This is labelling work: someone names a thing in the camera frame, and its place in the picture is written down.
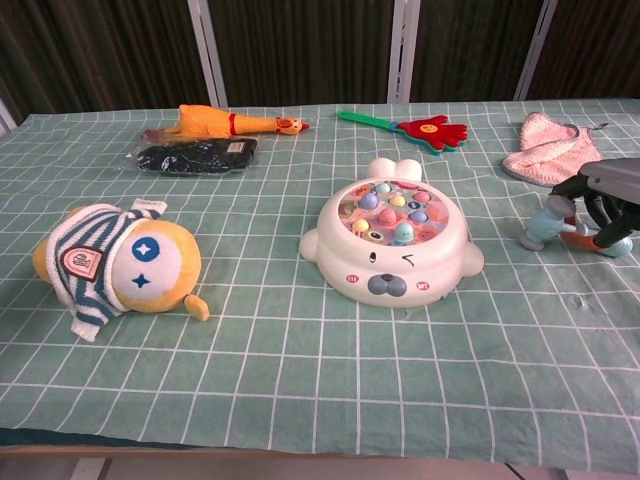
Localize white partition post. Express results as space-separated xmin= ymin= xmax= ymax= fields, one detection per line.
xmin=388 ymin=0 xmax=421 ymax=105
xmin=187 ymin=0 xmax=229 ymax=109
xmin=0 ymin=97 xmax=16 ymax=137
xmin=513 ymin=0 xmax=559 ymax=101

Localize white seal whack-a-mole toy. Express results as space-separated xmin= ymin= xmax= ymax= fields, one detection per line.
xmin=298 ymin=157 xmax=486 ymax=308

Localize green checked tablecloth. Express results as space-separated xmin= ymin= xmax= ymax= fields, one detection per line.
xmin=0 ymin=98 xmax=640 ymax=474

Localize black gloves in plastic bag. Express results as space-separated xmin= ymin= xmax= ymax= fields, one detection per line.
xmin=122 ymin=137 xmax=260 ymax=177

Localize pink towel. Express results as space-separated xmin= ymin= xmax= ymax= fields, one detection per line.
xmin=502 ymin=110 xmax=609 ymax=189

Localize red hand clapper toy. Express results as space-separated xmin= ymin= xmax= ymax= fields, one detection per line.
xmin=335 ymin=109 xmax=470 ymax=158

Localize yellow rubber chicken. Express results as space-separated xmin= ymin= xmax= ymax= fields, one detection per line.
xmin=143 ymin=103 xmax=312 ymax=144

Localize blue toy hammer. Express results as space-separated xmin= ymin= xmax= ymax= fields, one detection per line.
xmin=517 ymin=194 xmax=634 ymax=259

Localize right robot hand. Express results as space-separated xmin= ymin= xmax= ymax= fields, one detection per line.
xmin=549 ymin=158 xmax=640 ymax=250

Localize yellow plush in striped sweater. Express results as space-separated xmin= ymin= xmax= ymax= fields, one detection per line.
xmin=32 ymin=197 xmax=212 ymax=344

